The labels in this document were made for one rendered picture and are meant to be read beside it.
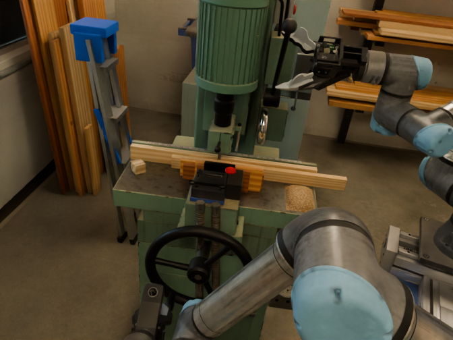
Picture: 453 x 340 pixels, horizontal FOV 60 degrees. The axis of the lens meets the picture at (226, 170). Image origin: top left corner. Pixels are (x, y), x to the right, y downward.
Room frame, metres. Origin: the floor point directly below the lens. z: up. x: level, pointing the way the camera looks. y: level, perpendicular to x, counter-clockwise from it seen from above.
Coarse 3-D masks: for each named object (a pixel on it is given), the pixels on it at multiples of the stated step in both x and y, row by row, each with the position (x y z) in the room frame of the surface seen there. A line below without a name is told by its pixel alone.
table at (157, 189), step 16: (128, 176) 1.00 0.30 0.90; (144, 176) 1.01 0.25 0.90; (160, 176) 1.02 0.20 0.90; (176, 176) 1.03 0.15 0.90; (128, 192) 0.92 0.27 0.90; (144, 192) 0.92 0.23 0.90; (160, 192) 0.93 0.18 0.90; (176, 192) 0.94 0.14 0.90; (256, 192) 0.98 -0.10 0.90; (272, 192) 0.99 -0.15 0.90; (144, 208) 0.92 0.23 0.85; (160, 208) 0.92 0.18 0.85; (176, 208) 0.91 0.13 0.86; (240, 208) 0.91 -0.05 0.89; (256, 208) 0.91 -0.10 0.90; (272, 208) 0.91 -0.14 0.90; (240, 224) 0.86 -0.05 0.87; (256, 224) 0.90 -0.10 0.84; (272, 224) 0.90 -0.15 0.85; (208, 240) 0.81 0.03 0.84; (240, 240) 0.81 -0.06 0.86
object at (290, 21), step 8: (288, 24) 0.93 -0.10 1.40; (296, 24) 0.94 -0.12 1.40; (288, 32) 0.93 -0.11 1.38; (288, 40) 0.98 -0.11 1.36; (280, 56) 1.03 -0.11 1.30; (280, 64) 1.05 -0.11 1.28; (272, 88) 1.15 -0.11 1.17; (264, 96) 1.18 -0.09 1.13; (272, 96) 1.18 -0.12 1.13; (264, 104) 1.18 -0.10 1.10; (272, 104) 1.18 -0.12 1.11
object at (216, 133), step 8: (232, 120) 1.11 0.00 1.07; (216, 128) 1.04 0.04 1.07; (224, 128) 1.05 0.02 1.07; (232, 128) 1.06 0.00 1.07; (208, 136) 1.03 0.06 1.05; (216, 136) 1.02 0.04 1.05; (224, 136) 1.02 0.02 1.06; (232, 136) 1.03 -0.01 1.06; (208, 144) 1.03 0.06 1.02; (216, 144) 1.02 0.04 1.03; (224, 144) 1.02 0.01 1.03; (232, 144) 1.04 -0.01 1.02; (224, 152) 1.02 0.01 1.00
